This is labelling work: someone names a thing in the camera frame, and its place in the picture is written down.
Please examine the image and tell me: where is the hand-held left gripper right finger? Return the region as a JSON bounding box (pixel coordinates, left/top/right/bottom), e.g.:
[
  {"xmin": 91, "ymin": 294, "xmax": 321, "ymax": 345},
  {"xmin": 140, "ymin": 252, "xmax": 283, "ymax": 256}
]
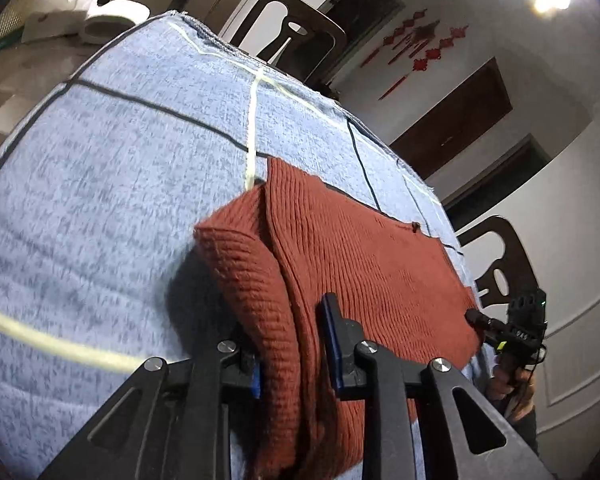
[{"xmin": 320, "ymin": 292, "xmax": 556, "ymax": 480}]

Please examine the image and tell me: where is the brown wooden door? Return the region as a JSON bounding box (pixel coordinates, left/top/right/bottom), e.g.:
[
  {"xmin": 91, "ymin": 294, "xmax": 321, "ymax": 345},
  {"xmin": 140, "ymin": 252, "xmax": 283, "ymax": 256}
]
[{"xmin": 390, "ymin": 57, "xmax": 513, "ymax": 181}]

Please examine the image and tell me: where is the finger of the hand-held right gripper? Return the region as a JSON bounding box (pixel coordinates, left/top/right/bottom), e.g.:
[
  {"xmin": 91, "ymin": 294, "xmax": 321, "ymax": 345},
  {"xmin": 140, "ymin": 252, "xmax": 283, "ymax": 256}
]
[{"xmin": 464, "ymin": 308, "xmax": 492, "ymax": 332}]

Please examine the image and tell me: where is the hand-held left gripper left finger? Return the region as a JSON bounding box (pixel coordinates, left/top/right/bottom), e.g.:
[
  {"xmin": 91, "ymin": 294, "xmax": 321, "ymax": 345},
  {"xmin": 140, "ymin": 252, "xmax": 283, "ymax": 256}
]
[{"xmin": 37, "ymin": 332, "xmax": 263, "ymax": 480}]

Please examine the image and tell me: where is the dark doorway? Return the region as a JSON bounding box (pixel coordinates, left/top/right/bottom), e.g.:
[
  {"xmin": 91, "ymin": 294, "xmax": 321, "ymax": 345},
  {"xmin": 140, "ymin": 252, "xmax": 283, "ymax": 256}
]
[{"xmin": 442, "ymin": 135, "xmax": 551, "ymax": 233}]

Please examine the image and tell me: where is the rust brown knitted sweater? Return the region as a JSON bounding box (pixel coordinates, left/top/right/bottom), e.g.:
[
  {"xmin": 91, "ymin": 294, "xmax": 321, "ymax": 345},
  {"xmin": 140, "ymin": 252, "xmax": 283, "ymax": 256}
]
[{"xmin": 194, "ymin": 156, "xmax": 486, "ymax": 480}]

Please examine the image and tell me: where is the long red hanging knot decoration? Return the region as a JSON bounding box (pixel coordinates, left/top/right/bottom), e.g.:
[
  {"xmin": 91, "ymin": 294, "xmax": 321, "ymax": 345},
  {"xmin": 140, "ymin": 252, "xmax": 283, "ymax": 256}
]
[{"xmin": 379, "ymin": 24, "xmax": 471, "ymax": 101}]

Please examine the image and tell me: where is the person's right forearm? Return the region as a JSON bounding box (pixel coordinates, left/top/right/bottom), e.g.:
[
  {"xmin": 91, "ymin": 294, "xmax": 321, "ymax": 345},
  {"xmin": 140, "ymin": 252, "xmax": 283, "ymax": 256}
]
[{"xmin": 505, "ymin": 402, "xmax": 540, "ymax": 456}]

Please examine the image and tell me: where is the blue checked blanket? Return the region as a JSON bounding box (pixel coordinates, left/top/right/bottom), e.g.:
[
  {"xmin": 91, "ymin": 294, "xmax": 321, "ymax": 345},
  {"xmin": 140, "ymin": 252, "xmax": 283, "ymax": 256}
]
[{"xmin": 0, "ymin": 10, "xmax": 496, "ymax": 480}]

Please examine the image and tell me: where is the dark glass door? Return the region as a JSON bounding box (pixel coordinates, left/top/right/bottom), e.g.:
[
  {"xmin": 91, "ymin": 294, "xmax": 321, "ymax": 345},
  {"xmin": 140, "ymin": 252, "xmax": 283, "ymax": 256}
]
[{"xmin": 320, "ymin": 0, "xmax": 406, "ymax": 36}]

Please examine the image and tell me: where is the white round roll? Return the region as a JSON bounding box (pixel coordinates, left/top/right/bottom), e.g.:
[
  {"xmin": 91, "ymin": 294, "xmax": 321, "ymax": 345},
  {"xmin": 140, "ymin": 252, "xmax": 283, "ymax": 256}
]
[{"xmin": 82, "ymin": 0, "xmax": 151, "ymax": 45}]

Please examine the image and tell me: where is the white tissue box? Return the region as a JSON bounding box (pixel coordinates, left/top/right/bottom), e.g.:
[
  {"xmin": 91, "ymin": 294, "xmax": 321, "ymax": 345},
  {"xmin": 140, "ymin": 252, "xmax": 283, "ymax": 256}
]
[{"xmin": 22, "ymin": 0, "xmax": 98, "ymax": 43}]

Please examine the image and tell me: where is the person's right hand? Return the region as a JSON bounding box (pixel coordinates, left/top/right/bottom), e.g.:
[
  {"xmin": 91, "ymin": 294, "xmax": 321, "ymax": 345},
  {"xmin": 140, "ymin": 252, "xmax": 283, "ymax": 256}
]
[{"xmin": 486, "ymin": 360, "xmax": 537, "ymax": 418}]

